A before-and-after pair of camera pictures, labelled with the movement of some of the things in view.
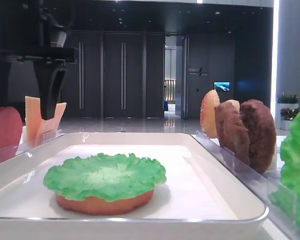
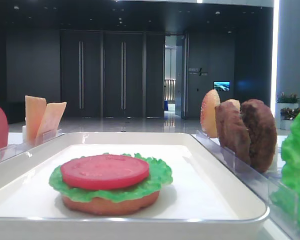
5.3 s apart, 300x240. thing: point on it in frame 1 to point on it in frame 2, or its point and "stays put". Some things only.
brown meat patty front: x=233 y=132 stays put
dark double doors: x=118 y=74 stays put
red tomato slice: x=6 y=128 to x=104 y=172
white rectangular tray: x=201 y=198 stays put
